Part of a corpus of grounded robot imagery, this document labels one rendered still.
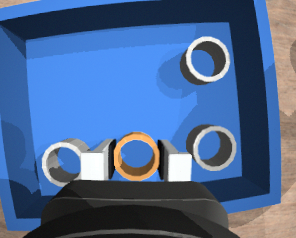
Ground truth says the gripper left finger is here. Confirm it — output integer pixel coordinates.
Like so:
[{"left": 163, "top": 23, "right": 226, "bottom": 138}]
[{"left": 80, "top": 139, "right": 116, "bottom": 180}]

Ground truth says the blue crate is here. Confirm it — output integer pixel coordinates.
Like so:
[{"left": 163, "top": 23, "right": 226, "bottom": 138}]
[{"left": 0, "top": 0, "right": 281, "bottom": 231}]

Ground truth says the grey metal ring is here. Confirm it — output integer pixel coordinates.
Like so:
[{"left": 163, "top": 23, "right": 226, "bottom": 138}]
[
  {"left": 186, "top": 124, "right": 236, "bottom": 171},
  {"left": 180, "top": 37, "right": 230, "bottom": 85},
  {"left": 42, "top": 138, "right": 91, "bottom": 187}
]

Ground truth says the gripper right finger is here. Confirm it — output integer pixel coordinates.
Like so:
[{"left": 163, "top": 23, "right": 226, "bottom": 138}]
[{"left": 157, "top": 139, "right": 192, "bottom": 181}]

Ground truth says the bronze bushing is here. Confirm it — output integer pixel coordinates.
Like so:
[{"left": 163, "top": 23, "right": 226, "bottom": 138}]
[{"left": 114, "top": 131, "right": 159, "bottom": 181}]

